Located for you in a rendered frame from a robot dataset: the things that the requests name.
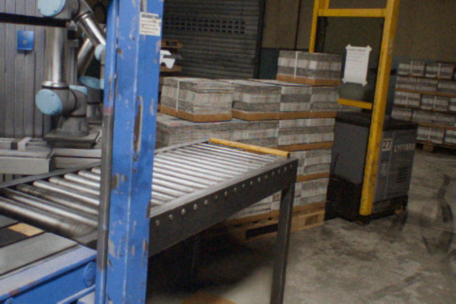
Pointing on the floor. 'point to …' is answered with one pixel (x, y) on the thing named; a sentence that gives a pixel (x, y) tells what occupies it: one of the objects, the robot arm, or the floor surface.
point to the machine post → (128, 129)
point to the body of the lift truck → (402, 159)
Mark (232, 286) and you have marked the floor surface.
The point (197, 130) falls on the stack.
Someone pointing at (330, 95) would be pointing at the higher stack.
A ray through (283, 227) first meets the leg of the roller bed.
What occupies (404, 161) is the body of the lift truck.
